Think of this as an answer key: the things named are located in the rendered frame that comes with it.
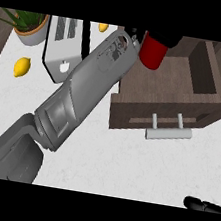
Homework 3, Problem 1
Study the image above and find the green plant in pot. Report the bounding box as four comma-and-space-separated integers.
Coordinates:
0, 6, 52, 50

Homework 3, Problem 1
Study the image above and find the yellow lemon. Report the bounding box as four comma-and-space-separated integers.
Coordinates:
97, 22, 110, 34
12, 55, 33, 80

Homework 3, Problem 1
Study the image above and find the brown wooden drawer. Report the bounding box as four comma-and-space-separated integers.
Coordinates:
106, 25, 221, 116

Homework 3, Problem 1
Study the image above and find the red can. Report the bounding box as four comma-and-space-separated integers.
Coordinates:
137, 31, 172, 73

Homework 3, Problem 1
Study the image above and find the black toaster cable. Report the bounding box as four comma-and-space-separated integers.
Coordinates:
76, 19, 96, 62

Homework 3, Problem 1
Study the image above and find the wooden drawer front white handle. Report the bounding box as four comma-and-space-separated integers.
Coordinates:
104, 81, 221, 152

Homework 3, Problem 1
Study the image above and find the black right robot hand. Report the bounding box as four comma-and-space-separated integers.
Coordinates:
182, 105, 221, 215

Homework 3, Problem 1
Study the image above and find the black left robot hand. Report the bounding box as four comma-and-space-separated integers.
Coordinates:
122, 26, 183, 51

